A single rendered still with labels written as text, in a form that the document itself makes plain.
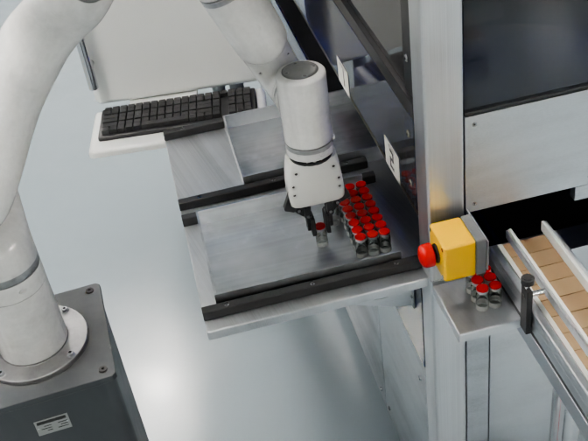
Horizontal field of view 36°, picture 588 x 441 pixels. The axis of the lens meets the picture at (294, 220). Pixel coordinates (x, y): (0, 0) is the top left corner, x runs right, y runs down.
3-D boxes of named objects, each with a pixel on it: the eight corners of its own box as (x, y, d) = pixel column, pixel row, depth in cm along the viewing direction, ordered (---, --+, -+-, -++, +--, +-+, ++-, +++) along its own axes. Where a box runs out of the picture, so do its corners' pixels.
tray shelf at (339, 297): (361, 94, 219) (360, 87, 218) (470, 276, 164) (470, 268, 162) (164, 138, 214) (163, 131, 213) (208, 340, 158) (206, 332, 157)
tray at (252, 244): (362, 187, 186) (361, 173, 183) (402, 266, 165) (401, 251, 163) (199, 225, 182) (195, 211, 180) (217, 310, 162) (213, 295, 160)
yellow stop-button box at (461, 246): (470, 246, 155) (470, 213, 150) (486, 273, 149) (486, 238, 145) (428, 256, 154) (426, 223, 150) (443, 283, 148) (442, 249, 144)
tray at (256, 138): (367, 97, 214) (366, 84, 212) (402, 154, 193) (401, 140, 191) (225, 129, 210) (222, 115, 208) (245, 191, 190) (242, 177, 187)
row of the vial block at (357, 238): (344, 203, 182) (342, 184, 179) (369, 257, 168) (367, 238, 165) (333, 205, 182) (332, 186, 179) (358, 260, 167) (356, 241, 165)
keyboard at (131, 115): (255, 91, 238) (254, 82, 236) (258, 118, 227) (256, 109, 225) (103, 114, 238) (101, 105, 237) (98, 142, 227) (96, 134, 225)
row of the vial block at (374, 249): (355, 200, 182) (353, 181, 179) (381, 255, 168) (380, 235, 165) (345, 203, 182) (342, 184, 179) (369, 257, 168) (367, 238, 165)
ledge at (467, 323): (507, 275, 163) (507, 267, 161) (538, 323, 152) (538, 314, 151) (432, 293, 161) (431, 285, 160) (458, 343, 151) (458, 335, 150)
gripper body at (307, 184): (332, 130, 162) (338, 182, 169) (276, 143, 161) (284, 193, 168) (343, 152, 156) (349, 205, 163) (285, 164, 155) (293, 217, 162)
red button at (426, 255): (437, 254, 152) (437, 234, 149) (445, 269, 149) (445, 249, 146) (416, 259, 151) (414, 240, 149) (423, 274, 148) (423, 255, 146)
